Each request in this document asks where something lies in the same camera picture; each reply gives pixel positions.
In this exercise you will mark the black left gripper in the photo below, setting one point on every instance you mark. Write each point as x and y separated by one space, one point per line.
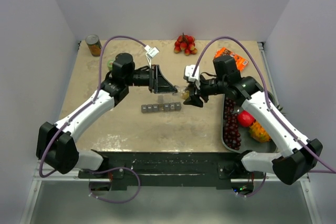
161 85

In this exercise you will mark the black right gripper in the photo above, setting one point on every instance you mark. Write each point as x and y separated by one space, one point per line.
193 98

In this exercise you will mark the grey weekly pill organizer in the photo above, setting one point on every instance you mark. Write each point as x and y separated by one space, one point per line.
162 104

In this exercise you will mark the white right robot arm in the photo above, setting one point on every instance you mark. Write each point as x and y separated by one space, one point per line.
296 154

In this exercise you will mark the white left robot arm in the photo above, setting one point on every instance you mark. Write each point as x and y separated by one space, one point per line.
57 142

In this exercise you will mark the bunch of red lychee fruits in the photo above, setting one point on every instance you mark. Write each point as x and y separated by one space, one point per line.
186 45

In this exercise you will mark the green cylindrical container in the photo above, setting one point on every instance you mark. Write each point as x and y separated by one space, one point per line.
110 65

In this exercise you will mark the orange cardboard box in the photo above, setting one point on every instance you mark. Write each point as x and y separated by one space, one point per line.
241 62

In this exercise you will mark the dark red grape bunch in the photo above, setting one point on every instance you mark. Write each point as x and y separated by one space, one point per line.
231 133

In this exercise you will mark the pineapple toy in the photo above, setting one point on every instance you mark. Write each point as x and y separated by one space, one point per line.
257 132

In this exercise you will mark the tin can with dark label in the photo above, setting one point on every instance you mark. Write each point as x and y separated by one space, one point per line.
94 45

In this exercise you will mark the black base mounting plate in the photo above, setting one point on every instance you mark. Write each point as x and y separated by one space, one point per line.
165 169

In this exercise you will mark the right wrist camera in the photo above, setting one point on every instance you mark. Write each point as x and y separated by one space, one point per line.
192 75

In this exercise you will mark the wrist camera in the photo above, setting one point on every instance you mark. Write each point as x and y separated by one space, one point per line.
192 75
150 53

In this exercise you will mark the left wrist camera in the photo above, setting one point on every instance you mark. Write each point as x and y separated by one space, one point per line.
150 53

